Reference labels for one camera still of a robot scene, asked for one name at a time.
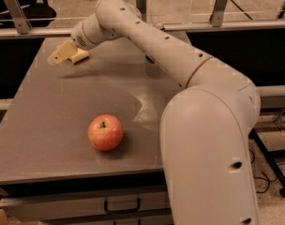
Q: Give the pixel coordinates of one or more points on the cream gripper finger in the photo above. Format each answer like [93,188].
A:
[63,52]

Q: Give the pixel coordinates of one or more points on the yellow sponge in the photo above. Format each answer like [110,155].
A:
[79,56]

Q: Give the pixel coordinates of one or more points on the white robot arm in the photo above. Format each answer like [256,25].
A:
[204,129]

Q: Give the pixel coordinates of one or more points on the black office chair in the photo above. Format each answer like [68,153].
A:
[38,14]

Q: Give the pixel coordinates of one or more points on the blue soda can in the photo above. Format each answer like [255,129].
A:
[150,59]

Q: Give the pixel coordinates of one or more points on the red apple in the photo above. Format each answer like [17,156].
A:
[105,132]

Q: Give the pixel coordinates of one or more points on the grey drawer cabinet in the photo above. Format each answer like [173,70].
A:
[80,201]

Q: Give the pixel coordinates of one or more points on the black metal stand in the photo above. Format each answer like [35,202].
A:
[270,157]

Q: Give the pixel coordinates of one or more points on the left metal rail bracket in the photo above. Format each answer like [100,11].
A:
[21,24]

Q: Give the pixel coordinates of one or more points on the metal rail bracket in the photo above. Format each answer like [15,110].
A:
[141,6]
[217,16]
[21,24]

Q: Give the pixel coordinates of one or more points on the middle metal rail bracket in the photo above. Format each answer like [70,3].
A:
[141,6]

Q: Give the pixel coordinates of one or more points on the right metal rail bracket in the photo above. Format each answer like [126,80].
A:
[217,16]

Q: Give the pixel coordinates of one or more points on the grey horizontal rail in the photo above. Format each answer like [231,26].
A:
[191,27]

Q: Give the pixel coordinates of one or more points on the black drawer handle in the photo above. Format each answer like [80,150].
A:
[122,206]

